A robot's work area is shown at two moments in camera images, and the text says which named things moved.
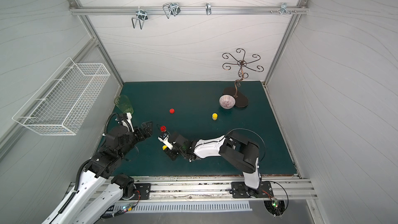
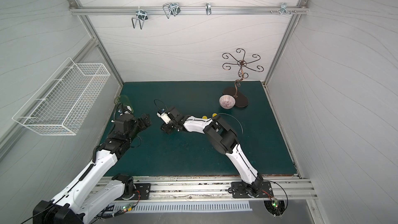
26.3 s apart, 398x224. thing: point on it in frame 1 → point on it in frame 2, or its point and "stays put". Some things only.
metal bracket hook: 283,8 stays put
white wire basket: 60,104 stays put
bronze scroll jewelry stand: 241,99 stays put
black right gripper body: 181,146 → 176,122
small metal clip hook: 208,9 stays put
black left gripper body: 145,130 → 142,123
